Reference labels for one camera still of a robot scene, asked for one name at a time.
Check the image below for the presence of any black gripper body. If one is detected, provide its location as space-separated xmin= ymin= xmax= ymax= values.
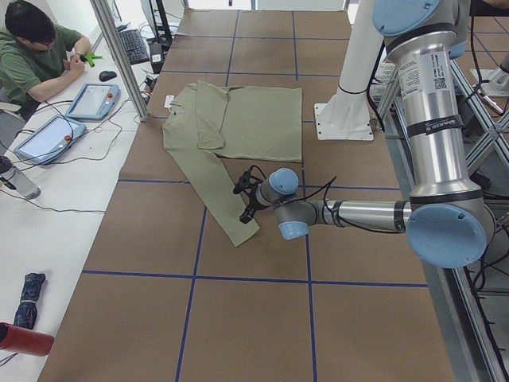
xmin=245 ymin=184 xmax=271 ymax=211

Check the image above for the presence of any olive green long-sleeve shirt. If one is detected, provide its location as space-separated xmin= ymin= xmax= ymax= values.
xmin=162 ymin=80 xmax=302 ymax=247

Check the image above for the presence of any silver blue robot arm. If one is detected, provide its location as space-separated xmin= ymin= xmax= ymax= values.
xmin=234 ymin=1 xmax=496 ymax=268

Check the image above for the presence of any white paper garment tag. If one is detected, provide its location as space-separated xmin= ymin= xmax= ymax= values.
xmin=164 ymin=95 xmax=174 ymax=109

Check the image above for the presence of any upper teach pendant tablet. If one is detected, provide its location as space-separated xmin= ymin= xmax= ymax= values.
xmin=64 ymin=83 xmax=120 ymax=122

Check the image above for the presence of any teach pendant tablet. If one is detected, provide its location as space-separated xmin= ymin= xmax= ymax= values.
xmin=64 ymin=83 xmax=120 ymax=122
xmin=14 ymin=115 xmax=87 ymax=165

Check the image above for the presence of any black computer mouse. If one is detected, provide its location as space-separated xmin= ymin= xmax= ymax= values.
xmin=99 ymin=70 xmax=117 ymax=82

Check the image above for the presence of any black computer keyboard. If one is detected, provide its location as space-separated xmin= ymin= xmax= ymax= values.
xmin=119 ymin=29 xmax=150 ymax=64

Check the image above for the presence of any lower teach pendant tablet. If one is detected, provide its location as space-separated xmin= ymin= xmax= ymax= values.
xmin=14 ymin=115 xmax=87 ymax=165

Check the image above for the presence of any clear grey water bottle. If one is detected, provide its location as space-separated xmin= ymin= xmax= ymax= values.
xmin=1 ymin=156 xmax=41 ymax=200

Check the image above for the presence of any folded navy umbrella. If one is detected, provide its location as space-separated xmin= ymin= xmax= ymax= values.
xmin=14 ymin=273 xmax=46 ymax=329

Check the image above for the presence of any person in green shirt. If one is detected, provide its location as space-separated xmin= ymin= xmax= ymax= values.
xmin=1 ymin=1 xmax=91 ymax=120

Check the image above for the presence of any red metal bottle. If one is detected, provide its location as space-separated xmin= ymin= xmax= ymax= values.
xmin=1 ymin=322 xmax=54 ymax=357

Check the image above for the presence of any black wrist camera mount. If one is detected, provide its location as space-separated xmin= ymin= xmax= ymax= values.
xmin=233 ymin=165 xmax=266 ymax=195

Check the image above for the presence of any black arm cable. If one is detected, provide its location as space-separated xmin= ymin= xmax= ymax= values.
xmin=293 ymin=177 xmax=402 ymax=235

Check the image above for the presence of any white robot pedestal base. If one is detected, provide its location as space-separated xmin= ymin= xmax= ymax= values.
xmin=314 ymin=0 xmax=383 ymax=141

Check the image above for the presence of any aluminium frame post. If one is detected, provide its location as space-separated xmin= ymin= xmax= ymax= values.
xmin=90 ymin=0 xmax=149 ymax=122

